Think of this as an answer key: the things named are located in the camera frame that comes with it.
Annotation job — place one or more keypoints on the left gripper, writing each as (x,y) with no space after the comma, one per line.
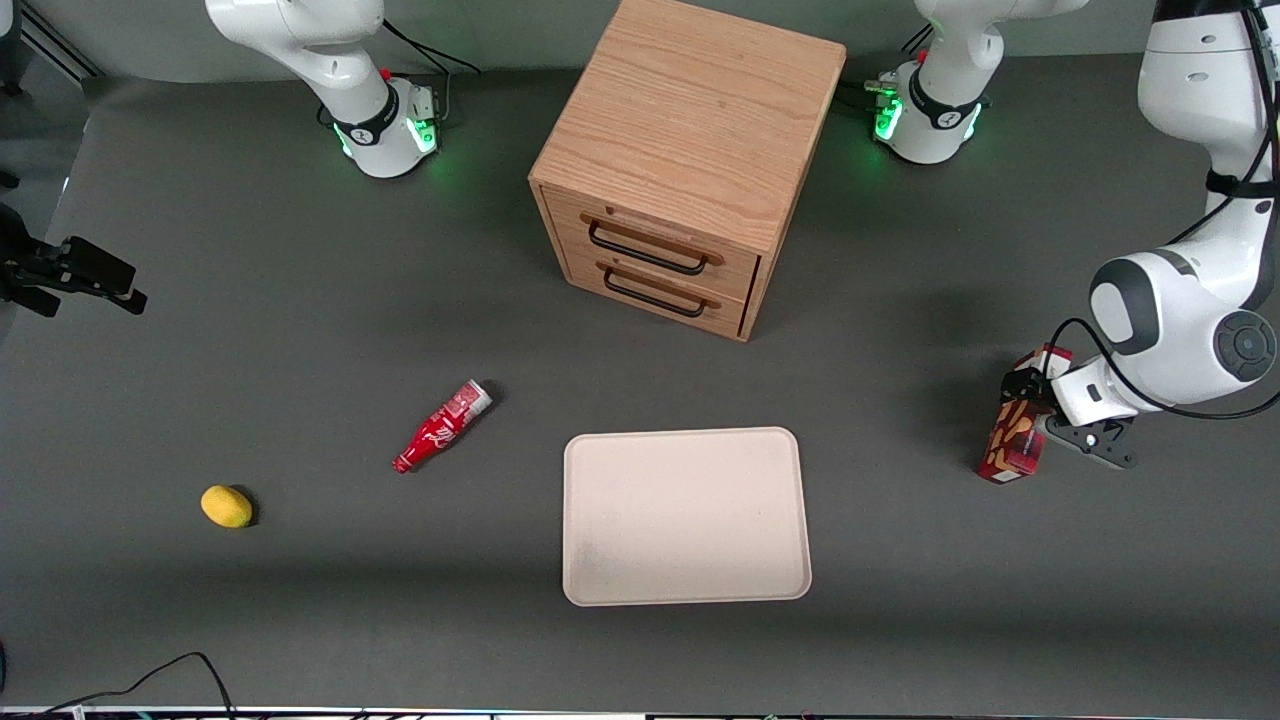
(1022,384)

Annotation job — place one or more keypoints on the red cookie box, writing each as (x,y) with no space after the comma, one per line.
(1010,450)

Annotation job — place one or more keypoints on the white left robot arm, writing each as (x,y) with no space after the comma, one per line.
(1180,300)

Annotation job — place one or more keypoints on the beige plastic tray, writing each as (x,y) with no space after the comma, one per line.
(680,520)

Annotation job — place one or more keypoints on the wooden drawer cabinet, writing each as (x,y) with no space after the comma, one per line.
(700,100)

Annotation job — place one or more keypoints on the wooden drawer front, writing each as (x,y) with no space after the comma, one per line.
(570,222)
(582,275)

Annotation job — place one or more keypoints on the red soda bottle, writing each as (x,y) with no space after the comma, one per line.
(440,430)

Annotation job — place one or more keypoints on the dark grey table mat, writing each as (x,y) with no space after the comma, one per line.
(300,300)

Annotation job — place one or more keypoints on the yellow lemon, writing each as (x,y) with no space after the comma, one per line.
(226,506)

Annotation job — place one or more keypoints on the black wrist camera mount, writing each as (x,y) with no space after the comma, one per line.
(25,270)
(1090,443)

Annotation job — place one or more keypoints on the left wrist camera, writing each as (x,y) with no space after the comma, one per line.
(1022,384)

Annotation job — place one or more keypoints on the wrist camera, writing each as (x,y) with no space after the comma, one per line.
(95,268)
(1022,384)

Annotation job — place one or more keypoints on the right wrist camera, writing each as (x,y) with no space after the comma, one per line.
(95,268)

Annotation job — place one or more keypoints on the metal frame rail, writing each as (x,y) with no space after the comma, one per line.
(60,45)

